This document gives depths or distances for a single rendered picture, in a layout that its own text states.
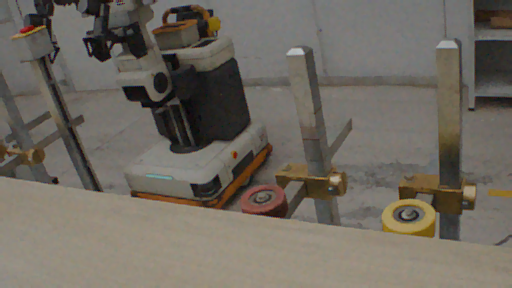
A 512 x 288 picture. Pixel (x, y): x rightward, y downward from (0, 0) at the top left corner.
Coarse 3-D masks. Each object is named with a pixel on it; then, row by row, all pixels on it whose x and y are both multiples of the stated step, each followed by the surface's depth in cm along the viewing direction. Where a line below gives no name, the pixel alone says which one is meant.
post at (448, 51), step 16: (448, 48) 64; (448, 64) 65; (448, 80) 67; (448, 96) 68; (448, 112) 69; (448, 128) 71; (448, 144) 72; (448, 160) 74; (448, 176) 76; (448, 224) 81
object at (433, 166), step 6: (438, 138) 94; (438, 144) 92; (438, 150) 90; (432, 156) 89; (438, 156) 88; (432, 162) 87; (438, 162) 86; (426, 168) 85; (432, 168) 85; (438, 168) 85; (420, 198) 78; (426, 198) 77; (432, 198) 77; (432, 204) 77
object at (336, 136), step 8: (344, 120) 109; (336, 128) 106; (344, 128) 106; (328, 136) 103; (336, 136) 103; (344, 136) 107; (328, 144) 100; (336, 144) 102; (288, 184) 89; (296, 184) 88; (304, 184) 89; (288, 192) 86; (296, 192) 86; (304, 192) 89; (288, 200) 84; (296, 200) 86; (288, 208) 83; (296, 208) 86; (288, 216) 83
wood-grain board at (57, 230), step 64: (0, 192) 100; (64, 192) 94; (0, 256) 76; (64, 256) 73; (128, 256) 70; (192, 256) 68; (256, 256) 65; (320, 256) 63; (384, 256) 61; (448, 256) 58
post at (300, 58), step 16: (304, 48) 75; (288, 64) 77; (304, 64) 75; (304, 80) 77; (304, 96) 79; (304, 112) 81; (320, 112) 82; (304, 128) 83; (320, 128) 83; (304, 144) 85; (320, 144) 83; (320, 160) 85; (320, 208) 92; (336, 208) 94; (336, 224) 94
